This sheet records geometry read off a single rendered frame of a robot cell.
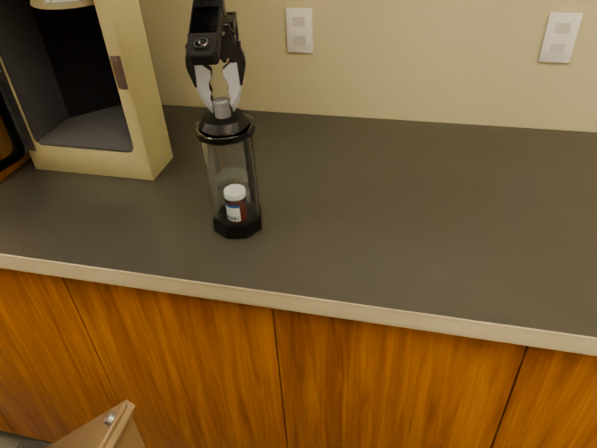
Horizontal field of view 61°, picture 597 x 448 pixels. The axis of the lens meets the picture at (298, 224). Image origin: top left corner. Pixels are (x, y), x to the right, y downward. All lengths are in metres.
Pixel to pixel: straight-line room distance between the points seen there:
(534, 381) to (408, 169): 0.52
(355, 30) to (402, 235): 0.60
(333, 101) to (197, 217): 0.58
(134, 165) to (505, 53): 0.94
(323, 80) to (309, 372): 0.79
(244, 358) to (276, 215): 0.31
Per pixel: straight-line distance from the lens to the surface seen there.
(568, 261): 1.04
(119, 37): 1.12
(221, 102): 0.90
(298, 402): 1.19
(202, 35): 0.81
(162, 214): 1.12
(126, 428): 0.58
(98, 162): 1.29
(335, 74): 1.44
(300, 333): 1.00
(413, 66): 1.41
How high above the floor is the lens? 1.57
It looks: 38 degrees down
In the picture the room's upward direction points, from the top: 3 degrees counter-clockwise
